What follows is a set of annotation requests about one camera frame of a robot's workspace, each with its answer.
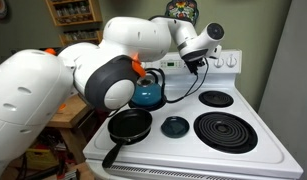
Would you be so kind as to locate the orange object on table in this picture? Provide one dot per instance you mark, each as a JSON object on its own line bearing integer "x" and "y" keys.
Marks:
{"x": 62, "y": 107}

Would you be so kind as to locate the blue kettle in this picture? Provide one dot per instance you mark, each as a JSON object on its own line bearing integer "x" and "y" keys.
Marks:
{"x": 146, "y": 95}

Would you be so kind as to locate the orange clip on arm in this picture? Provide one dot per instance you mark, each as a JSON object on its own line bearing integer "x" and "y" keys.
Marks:
{"x": 138, "y": 66}
{"x": 50, "y": 51}

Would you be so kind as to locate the wooden spice shelf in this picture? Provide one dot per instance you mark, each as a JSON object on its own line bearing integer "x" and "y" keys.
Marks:
{"x": 74, "y": 13}
{"x": 81, "y": 36}

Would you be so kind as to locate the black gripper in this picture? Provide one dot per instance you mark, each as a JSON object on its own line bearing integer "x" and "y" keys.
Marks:
{"x": 194, "y": 60}

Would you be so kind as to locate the black burner under kettle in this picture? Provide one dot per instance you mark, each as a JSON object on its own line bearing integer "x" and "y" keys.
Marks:
{"x": 159, "y": 106}

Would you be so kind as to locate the black frying pan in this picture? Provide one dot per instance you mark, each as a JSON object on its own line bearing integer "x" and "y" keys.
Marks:
{"x": 129, "y": 124}

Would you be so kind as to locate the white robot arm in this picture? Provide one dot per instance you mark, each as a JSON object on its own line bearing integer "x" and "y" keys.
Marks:
{"x": 133, "y": 36}

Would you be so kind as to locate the small black pot lid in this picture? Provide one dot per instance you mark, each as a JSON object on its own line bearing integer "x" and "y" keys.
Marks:
{"x": 175, "y": 127}

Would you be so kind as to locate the yellow box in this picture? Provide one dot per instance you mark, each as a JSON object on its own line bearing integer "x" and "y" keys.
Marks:
{"x": 41, "y": 158}

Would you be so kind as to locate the small black coil burner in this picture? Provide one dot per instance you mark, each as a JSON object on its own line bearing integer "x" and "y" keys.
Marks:
{"x": 216, "y": 99}

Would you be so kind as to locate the large black coil burner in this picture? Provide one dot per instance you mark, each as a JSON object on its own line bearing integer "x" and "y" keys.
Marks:
{"x": 225, "y": 132}

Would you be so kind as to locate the wooden table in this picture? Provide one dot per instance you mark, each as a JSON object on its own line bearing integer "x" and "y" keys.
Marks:
{"x": 71, "y": 111}

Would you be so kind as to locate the green digital clock display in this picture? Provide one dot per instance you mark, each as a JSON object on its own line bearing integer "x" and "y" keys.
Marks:
{"x": 170, "y": 63}

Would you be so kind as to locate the white burner knob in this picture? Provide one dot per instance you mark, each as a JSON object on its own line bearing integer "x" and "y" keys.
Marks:
{"x": 218, "y": 62}
{"x": 231, "y": 61}

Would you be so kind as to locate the colourful decorative wall plate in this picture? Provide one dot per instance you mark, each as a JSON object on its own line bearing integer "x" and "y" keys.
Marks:
{"x": 181, "y": 10}

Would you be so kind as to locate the white electric stove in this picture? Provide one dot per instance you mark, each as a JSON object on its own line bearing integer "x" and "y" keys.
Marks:
{"x": 179, "y": 150}

